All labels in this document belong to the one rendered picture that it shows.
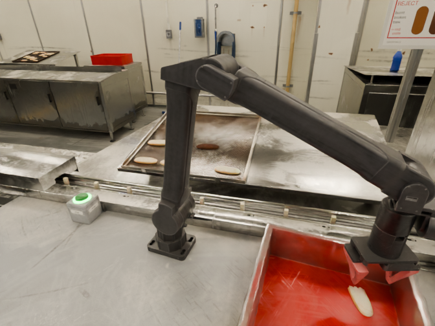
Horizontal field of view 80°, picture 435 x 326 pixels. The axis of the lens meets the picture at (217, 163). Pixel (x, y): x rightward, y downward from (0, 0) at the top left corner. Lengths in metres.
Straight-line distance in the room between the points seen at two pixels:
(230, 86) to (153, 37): 4.52
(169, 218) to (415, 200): 0.49
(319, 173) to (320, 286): 0.43
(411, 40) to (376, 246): 1.11
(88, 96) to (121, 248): 3.02
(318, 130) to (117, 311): 0.58
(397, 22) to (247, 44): 3.15
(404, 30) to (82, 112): 3.40
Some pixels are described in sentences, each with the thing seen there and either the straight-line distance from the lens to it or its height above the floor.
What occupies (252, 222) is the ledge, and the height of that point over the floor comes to 0.86.
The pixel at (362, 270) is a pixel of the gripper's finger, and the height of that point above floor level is 0.97.
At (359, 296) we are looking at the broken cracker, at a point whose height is 0.83.
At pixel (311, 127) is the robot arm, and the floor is 1.24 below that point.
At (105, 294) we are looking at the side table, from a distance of 0.75.
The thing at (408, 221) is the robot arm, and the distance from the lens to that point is 0.56.
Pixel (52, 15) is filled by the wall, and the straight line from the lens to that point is 6.07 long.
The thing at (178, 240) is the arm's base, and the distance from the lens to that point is 0.76.
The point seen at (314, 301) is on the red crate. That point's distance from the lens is 0.72.
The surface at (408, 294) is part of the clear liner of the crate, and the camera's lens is 0.70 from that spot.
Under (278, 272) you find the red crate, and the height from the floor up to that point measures 0.82.
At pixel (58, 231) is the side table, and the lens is 0.99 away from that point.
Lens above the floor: 1.39
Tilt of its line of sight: 28 degrees down
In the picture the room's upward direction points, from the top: 1 degrees counter-clockwise
